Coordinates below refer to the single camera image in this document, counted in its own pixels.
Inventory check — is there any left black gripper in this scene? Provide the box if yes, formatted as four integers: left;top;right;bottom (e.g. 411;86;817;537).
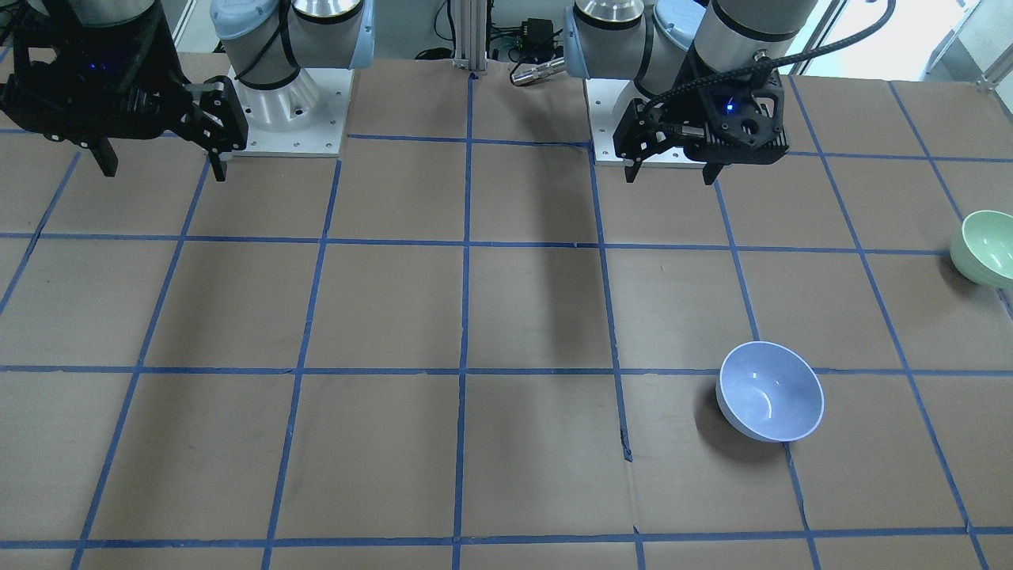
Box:
614;70;790;185

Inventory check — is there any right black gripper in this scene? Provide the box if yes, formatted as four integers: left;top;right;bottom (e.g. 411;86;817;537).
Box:
2;1;249;183

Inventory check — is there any green bowl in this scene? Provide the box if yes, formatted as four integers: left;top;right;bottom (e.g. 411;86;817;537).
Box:
949;210;1012;290

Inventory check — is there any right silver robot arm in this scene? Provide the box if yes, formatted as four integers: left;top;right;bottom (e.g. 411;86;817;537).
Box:
2;1;375;181

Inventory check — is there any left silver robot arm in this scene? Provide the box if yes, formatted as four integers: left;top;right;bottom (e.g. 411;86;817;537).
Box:
562;1;815;185

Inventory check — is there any blue bowl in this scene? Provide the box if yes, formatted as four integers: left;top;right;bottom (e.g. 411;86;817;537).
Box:
715;340;825;443

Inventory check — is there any black power adapter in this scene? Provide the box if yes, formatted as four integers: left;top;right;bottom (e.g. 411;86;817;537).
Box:
517;18;555;51

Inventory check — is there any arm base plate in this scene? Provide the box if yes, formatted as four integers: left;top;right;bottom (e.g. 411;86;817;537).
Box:
235;68;355;158
585;78;704;172

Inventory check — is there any black braided cable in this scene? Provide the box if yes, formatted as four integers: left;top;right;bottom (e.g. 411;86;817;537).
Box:
639;0;897;127

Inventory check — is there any silver cable connector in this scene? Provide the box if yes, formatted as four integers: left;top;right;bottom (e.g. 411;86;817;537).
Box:
509;57;567;87

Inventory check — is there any aluminium frame post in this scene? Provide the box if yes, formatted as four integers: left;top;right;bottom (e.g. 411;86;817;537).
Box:
446;0;491;75

